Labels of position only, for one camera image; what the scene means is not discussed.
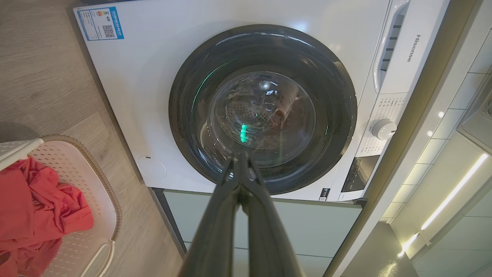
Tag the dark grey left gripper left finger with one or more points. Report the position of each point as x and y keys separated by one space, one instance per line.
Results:
x=215 y=231

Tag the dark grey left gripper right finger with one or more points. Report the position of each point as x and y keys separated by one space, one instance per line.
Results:
x=269 y=238

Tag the pale pink perforated laundry basket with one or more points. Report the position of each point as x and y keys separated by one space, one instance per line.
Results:
x=88 y=184

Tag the pale green cabinet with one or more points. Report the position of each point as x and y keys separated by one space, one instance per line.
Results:
x=315 y=231

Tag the small black washer sticker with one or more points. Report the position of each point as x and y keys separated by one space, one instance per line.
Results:
x=324 y=194

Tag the round white filter cover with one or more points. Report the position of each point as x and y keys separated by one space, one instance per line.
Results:
x=152 y=167

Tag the black washer display panel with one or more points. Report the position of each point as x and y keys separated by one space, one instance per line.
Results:
x=359 y=175

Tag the round dark glass washer door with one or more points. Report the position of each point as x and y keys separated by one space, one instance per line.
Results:
x=184 y=115

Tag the brown garment inside drum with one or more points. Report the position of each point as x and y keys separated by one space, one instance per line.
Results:
x=286 y=111

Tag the white round control knob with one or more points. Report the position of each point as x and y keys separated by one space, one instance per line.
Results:
x=383 y=129

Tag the white front-load washing machine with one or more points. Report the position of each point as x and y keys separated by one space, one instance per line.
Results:
x=153 y=77

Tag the red garment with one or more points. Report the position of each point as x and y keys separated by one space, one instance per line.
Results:
x=34 y=207

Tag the beige countertop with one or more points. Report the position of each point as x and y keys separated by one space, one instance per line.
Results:
x=413 y=115

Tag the LED light strip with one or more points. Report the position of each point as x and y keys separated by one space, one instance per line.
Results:
x=453 y=192

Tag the blue energy label sticker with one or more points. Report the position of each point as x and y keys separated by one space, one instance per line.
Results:
x=100 y=24

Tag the white detergent drawer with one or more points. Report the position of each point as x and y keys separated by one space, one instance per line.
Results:
x=423 y=23

